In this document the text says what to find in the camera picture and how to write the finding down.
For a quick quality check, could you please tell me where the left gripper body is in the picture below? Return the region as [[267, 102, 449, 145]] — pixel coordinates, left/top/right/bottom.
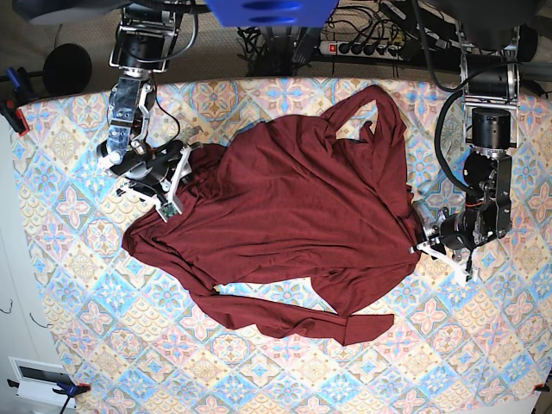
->
[[409, 207, 477, 285]]

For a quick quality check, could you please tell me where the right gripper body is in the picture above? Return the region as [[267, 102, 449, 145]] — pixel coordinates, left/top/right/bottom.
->
[[97, 140, 203, 222]]

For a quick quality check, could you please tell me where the dark red t-shirt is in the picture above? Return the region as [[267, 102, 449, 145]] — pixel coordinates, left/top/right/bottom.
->
[[122, 85, 421, 346]]

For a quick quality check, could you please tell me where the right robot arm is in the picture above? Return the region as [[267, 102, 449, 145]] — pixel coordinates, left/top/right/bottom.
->
[[12, 1, 210, 221]]

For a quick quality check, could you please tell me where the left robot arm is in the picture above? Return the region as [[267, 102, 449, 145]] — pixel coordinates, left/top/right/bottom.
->
[[411, 1, 551, 285]]

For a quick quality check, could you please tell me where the orange clamp lower right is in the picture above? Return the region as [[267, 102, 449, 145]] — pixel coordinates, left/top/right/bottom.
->
[[533, 384, 551, 392]]

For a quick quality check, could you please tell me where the white power strip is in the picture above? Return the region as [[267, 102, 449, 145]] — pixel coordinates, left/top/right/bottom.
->
[[318, 41, 402, 60]]

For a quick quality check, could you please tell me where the black round object right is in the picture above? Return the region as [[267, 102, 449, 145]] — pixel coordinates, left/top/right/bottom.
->
[[517, 24, 539, 63]]

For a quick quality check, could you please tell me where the blue clamp lower left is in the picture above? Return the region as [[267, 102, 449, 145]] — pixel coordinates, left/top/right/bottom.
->
[[6, 378, 91, 414]]

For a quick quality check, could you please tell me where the white wall outlet box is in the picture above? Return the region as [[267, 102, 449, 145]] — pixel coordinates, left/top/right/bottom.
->
[[9, 356, 72, 408]]

